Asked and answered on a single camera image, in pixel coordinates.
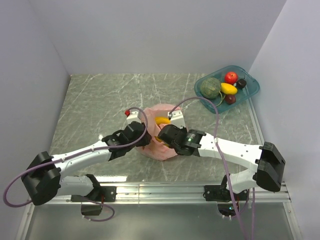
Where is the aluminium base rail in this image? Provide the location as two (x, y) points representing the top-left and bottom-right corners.
(16, 182), (303, 240)

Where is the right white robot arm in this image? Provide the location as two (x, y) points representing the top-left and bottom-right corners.
(157, 124), (286, 203)

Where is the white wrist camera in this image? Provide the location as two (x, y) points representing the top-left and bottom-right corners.
(124, 108), (142, 125)
(167, 110), (186, 129)

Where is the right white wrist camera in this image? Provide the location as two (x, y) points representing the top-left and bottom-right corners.
(167, 110), (186, 129)

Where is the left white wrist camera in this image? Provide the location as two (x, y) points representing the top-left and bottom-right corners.
(124, 108), (142, 125)

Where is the green netted melon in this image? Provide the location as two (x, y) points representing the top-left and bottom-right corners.
(200, 77), (221, 99)

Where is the dark red plum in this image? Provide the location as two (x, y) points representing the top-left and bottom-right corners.
(224, 94), (237, 105)

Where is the dark purple mangosteen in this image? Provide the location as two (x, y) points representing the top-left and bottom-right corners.
(236, 78), (247, 89)

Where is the red apple in tray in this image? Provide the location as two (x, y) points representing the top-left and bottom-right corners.
(224, 71), (238, 85)

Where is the yellow banana in bag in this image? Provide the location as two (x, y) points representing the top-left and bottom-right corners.
(154, 116), (171, 126)

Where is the yellow mango in tray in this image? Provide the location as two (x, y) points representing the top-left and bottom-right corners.
(220, 82), (238, 95)

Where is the pink plastic bag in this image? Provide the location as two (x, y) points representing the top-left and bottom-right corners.
(136, 103), (177, 161)

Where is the teal plastic tray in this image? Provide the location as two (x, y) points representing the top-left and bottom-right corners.
(194, 65), (260, 113)

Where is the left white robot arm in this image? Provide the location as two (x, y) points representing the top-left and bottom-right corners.
(21, 121), (152, 206)

